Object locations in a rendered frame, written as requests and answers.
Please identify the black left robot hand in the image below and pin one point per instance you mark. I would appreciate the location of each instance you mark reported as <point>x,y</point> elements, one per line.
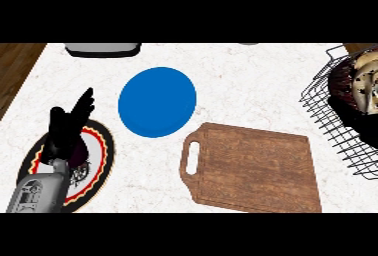
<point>61,133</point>

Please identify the grey black appliance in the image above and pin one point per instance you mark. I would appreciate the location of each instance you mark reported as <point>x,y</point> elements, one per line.
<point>103,49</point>

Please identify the cream frosted cupcake maroon wrapper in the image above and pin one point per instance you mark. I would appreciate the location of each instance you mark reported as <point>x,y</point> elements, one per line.
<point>367,83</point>

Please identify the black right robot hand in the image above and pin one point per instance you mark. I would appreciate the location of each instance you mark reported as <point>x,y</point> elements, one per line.
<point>364,128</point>

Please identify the brown wooden cutting board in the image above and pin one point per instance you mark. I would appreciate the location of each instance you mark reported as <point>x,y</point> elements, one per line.
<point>256,170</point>

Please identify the blue oval plate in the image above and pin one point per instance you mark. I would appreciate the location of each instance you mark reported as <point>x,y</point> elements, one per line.
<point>157,101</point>

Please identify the dark maroon round object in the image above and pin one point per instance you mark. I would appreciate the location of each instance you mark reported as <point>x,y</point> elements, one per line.
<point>80,156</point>

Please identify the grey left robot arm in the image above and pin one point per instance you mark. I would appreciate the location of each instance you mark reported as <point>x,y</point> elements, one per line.
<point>39,190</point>

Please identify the round black red white placemat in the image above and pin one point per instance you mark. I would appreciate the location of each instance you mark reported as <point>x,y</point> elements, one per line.
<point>101,150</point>

